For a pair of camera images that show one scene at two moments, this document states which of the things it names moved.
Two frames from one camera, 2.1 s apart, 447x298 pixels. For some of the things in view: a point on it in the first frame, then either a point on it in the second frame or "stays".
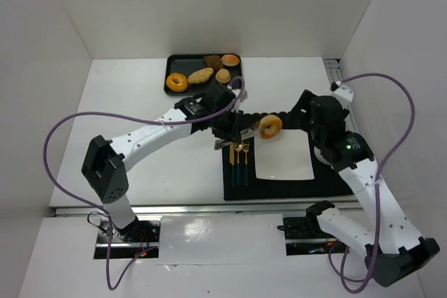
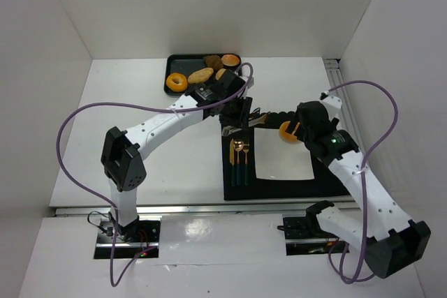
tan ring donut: (269, 126) → (285, 135)
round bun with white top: (230, 60) stays
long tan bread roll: (200, 75) stays
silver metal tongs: (245, 134) → (228, 129)
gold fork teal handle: (246, 148) stays
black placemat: (239, 176) stays
